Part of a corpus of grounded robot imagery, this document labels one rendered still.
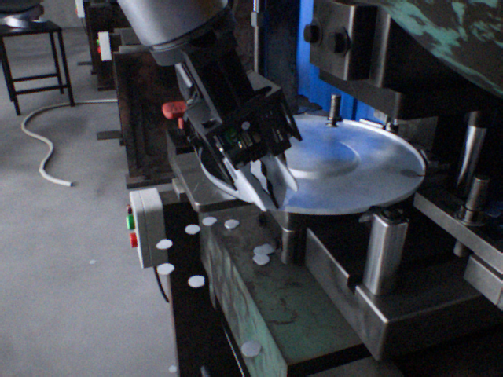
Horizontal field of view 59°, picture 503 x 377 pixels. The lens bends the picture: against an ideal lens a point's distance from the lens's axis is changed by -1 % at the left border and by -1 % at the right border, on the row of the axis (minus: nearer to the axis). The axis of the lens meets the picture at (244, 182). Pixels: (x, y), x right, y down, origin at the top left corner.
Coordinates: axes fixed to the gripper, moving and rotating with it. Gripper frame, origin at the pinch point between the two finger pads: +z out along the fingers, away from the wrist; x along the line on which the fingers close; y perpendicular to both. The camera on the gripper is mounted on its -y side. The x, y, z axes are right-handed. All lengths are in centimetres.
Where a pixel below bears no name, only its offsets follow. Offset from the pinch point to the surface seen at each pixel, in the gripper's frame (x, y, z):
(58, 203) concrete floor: -63, -154, 58
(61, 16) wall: -42, -671, 51
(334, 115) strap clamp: 20.0, -24.4, 11.5
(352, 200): 7.6, 2.4, 4.8
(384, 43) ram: 18.9, -2.5, -7.1
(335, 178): 8.5, -2.9, 5.3
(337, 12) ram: 17.5, -7.8, -10.7
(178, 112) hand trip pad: -1.9, -40.0, 3.1
